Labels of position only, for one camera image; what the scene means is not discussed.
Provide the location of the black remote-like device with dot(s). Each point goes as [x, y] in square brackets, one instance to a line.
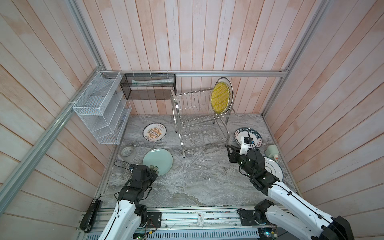
[89, 217]

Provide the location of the green rim white plate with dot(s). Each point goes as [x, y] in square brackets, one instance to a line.
[241, 133]

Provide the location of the large orange sunburst plate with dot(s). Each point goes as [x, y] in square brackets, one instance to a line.
[227, 81]

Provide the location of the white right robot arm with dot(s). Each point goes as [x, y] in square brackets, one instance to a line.
[285, 208]

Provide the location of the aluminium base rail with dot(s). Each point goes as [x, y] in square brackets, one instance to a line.
[206, 223]

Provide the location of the pale green cup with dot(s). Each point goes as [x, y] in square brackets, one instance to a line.
[272, 152]

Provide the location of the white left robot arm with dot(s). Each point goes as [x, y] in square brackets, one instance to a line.
[129, 214]

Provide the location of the small orange sunburst plate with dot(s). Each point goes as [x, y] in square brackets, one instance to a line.
[154, 132]

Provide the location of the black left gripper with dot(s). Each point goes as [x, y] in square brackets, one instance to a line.
[152, 175]

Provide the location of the pale green flower plate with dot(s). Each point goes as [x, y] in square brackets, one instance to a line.
[158, 160]

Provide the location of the white plate with cloud outline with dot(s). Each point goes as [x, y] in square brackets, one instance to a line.
[274, 168]

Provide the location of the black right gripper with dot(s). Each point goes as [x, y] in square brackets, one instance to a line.
[234, 154]

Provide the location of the white wire mesh shelf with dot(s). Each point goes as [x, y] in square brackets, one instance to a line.
[102, 109]

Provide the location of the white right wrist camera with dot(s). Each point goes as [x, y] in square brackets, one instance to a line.
[246, 145]

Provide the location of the steel two-tier dish rack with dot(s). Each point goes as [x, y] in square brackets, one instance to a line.
[196, 123]

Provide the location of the yellow woven plate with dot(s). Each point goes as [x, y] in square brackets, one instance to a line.
[220, 98]

